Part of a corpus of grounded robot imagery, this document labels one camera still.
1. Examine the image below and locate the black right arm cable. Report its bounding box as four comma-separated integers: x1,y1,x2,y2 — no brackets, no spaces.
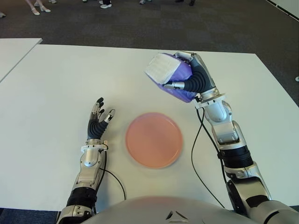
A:
191,108,227,210

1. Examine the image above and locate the silver robot torso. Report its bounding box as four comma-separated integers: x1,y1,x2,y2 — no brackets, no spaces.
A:
80,195,264,224

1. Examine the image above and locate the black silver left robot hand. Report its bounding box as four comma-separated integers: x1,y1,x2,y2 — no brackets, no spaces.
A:
86,97,116,140

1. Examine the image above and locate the purple tissue paper pack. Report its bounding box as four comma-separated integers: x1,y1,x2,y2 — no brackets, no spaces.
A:
144,53,196,103

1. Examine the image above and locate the white table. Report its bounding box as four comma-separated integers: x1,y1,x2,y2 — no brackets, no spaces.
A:
266,0,299,20
0,38,43,82

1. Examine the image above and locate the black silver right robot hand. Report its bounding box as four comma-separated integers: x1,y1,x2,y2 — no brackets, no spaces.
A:
163,51,219,98

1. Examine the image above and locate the person in dark shoes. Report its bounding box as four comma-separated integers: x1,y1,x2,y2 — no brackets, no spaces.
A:
175,0,196,7

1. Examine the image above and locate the round pink plate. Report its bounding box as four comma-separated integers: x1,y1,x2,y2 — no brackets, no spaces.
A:
125,112,184,169

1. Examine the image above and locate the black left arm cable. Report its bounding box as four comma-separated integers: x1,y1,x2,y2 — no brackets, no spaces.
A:
93,149,127,214

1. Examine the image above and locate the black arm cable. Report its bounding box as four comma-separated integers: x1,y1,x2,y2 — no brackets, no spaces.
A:
191,108,227,210
93,149,127,214

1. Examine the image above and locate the person wearing white heels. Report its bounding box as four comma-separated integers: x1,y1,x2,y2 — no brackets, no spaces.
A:
25,0,51,16

